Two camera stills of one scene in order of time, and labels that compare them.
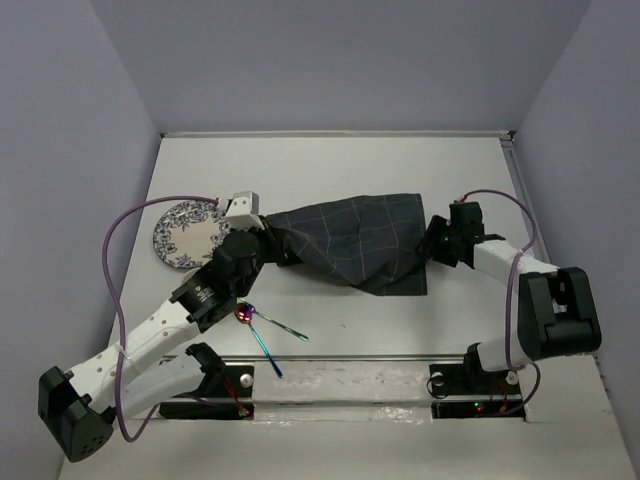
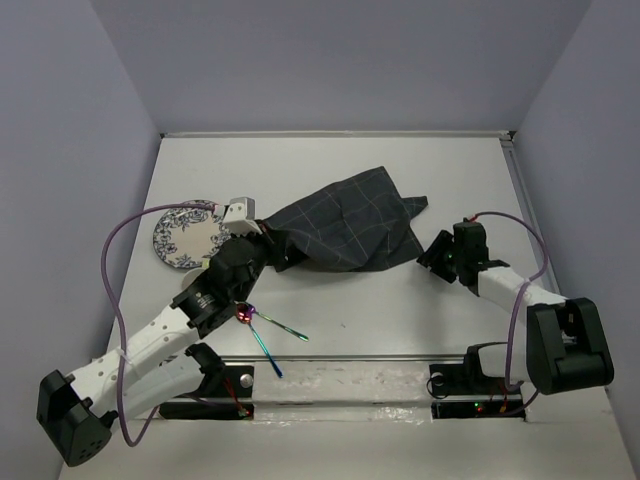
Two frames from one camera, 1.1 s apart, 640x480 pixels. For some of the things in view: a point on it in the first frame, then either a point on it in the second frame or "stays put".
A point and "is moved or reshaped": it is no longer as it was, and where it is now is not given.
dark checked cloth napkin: x=369 y=243 is moved or reshaped
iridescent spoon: x=243 y=312 stays put
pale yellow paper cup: x=186 y=276 stays put
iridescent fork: x=253 y=310 stays put
